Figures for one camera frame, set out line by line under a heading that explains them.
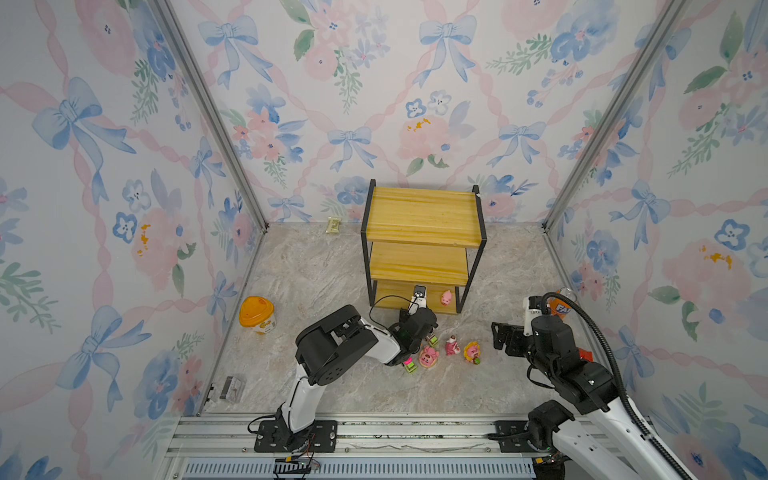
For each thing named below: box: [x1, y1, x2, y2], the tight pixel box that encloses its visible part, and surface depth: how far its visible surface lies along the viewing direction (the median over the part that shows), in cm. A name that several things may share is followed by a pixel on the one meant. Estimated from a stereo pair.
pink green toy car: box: [403, 357, 418, 374], surface depth 85 cm
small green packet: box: [326, 217, 342, 234], surface depth 123 cm
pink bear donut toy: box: [418, 346, 440, 369], surface depth 86 cm
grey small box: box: [219, 376, 247, 403], surface depth 80 cm
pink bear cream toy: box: [445, 335, 461, 356], surface depth 87 cm
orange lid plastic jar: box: [239, 296, 276, 335], surface depth 87 cm
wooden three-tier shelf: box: [361, 179, 487, 315], surface depth 79 cm
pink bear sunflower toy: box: [463, 341, 481, 365], surface depth 86 cm
